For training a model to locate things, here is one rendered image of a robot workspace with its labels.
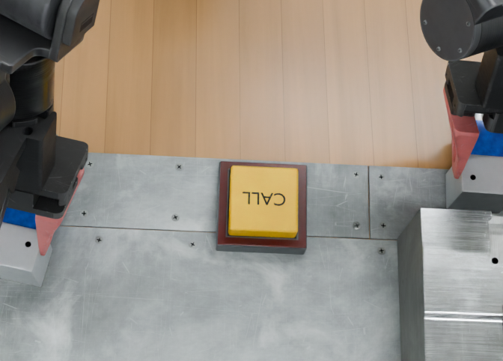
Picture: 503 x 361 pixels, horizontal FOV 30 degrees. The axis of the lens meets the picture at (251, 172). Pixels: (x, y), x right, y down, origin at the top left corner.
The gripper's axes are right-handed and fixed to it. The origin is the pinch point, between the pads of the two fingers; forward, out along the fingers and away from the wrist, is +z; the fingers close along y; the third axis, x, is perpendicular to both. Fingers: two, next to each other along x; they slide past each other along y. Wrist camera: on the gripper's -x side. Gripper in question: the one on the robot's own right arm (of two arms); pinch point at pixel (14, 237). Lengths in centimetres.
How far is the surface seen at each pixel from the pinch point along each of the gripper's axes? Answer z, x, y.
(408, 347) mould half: 2.0, -0.5, 34.4
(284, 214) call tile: -3.0, 6.8, 21.8
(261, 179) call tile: -4.3, 9.2, 19.2
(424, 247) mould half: -6.7, 2.6, 33.3
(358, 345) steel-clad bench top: 4.7, 0.8, 30.6
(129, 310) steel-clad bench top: 5.4, -0.4, 10.4
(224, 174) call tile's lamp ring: -3.1, 10.3, 15.8
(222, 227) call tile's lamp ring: -0.6, 6.0, 16.8
